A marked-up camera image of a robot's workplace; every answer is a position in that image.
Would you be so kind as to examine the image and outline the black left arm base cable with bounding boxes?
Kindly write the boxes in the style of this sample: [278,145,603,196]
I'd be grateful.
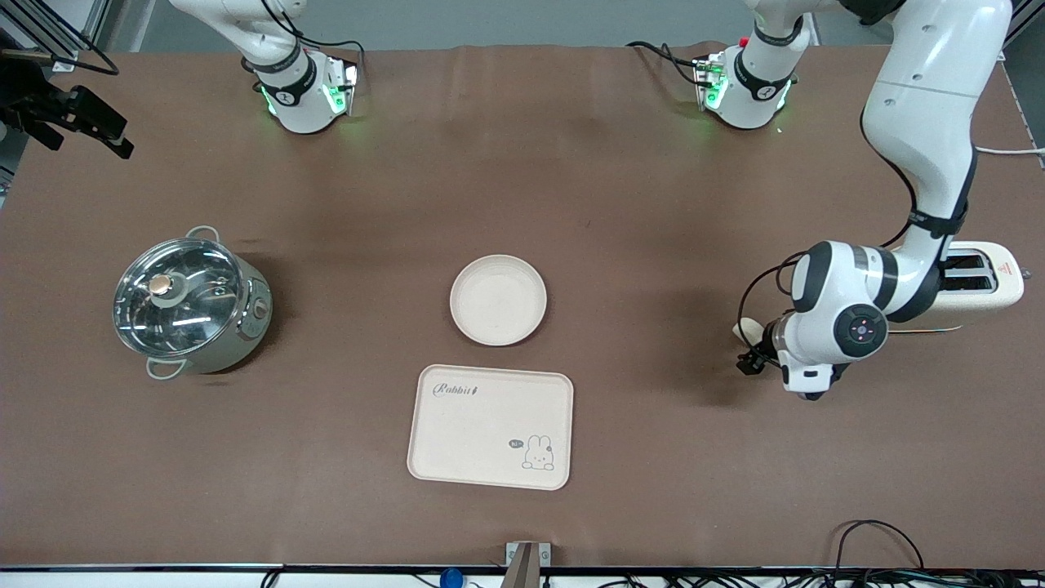
[626,40,711,86]

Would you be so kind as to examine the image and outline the stainless steel electric pot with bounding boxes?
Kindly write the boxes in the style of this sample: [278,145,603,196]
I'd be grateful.
[113,225,273,381]

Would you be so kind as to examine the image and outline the black right arm base cable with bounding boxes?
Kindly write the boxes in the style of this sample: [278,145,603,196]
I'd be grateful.
[251,0,366,76]

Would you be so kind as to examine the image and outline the black cable bundle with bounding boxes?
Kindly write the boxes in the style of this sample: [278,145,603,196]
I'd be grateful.
[571,519,1045,588]

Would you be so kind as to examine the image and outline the aluminium frame profile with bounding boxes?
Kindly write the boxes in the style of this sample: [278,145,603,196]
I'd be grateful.
[0,0,115,73]

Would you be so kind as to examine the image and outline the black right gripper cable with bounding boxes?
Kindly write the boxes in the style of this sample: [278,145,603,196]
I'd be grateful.
[0,16,121,78]

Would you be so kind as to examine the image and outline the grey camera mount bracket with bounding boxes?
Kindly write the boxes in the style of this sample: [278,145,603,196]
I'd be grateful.
[505,541,551,588]

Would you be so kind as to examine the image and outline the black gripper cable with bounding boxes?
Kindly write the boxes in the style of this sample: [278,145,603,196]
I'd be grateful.
[736,106,981,360]
[0,16,121,78]

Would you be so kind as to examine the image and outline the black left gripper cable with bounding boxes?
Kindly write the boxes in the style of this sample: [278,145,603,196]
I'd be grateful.
[736,106,981,360]

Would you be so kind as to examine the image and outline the cream rabbit print tray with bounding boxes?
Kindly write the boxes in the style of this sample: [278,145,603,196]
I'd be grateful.
[407,364,575,492]

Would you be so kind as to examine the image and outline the black arm base cable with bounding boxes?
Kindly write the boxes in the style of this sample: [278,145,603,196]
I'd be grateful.
[626,40,711,86]
[251,0,366,76]

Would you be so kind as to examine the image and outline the glass pot lid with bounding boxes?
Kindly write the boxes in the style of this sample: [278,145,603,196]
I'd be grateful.
[113,238,246,358]

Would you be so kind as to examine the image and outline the cream two-slot toaster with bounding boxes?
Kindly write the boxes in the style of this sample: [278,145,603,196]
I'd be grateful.
[888,241,1026,334]

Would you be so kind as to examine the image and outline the round cream plate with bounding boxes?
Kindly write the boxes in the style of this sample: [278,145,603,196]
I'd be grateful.
[449,254,549,347]

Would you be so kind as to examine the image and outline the brown table cover mat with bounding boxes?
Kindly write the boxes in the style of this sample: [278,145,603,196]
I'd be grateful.
[0,42,1045,571]

